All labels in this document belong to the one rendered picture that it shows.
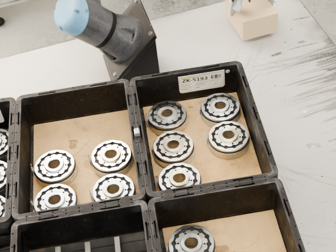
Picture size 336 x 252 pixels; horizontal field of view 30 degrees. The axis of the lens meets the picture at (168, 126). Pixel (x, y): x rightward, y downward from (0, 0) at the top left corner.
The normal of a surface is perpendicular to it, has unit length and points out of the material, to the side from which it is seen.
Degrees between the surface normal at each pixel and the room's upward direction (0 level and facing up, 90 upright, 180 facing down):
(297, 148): 0
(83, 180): 0
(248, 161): 0
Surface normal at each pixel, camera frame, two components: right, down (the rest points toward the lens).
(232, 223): -0.09, -0.68
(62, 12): -0.70, -0.21
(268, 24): 0.29, 0.69
